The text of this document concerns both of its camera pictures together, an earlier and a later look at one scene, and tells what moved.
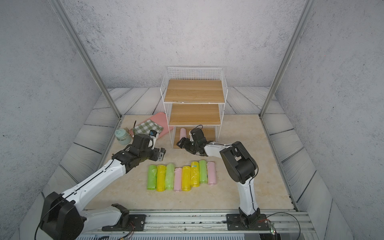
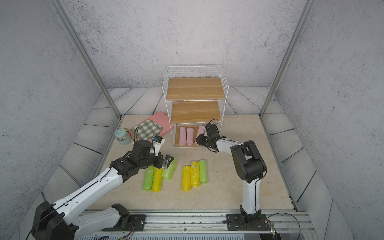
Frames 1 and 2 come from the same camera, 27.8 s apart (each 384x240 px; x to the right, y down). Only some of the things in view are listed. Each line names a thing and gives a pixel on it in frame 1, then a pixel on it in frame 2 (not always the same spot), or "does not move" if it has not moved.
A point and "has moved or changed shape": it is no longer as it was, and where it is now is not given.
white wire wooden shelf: (195, 98) does not move
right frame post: (307, 9) does not move
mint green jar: (123, 138) does not move
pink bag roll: (183, 133) does not move
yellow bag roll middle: (186, 178) does not move
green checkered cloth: (145, 127) does not move
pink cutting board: (160, 119) does not move
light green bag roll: (169, 176) has moved or changed shape
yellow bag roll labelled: (195, 174) does not move
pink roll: (178, 179) has moved or changed shape
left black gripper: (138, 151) -> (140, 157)
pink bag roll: (211, 173) has moved or changed shape
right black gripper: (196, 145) -> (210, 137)
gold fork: (128, 132) does not move
